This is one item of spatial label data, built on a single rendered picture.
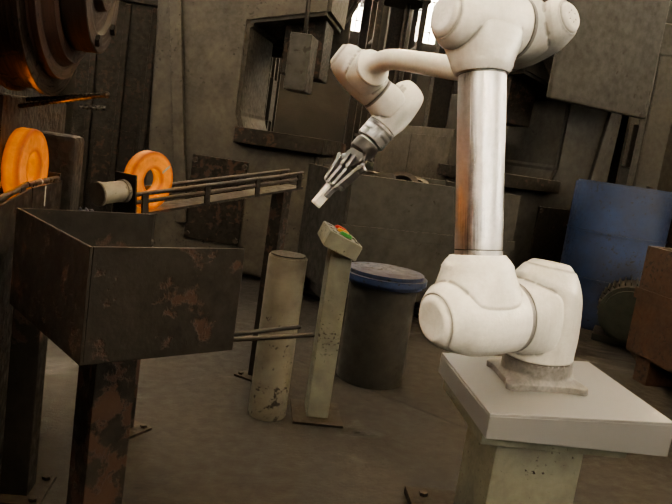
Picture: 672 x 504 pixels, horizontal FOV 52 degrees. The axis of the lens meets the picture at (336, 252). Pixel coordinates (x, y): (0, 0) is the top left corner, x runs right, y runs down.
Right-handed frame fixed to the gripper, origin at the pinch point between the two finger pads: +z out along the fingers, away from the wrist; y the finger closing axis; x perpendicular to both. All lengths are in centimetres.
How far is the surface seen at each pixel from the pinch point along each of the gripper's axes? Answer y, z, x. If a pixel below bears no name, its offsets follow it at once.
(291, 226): -160, 5, 128
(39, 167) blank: 11, 39, -70
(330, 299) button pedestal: 3.2, 21.4, 26.7
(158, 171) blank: -15.2, 25.0, -35.8
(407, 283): -9, -1, 63
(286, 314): 1.7, 33.4, 17.9
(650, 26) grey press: -118, -242, 210
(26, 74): 20, 25, -86
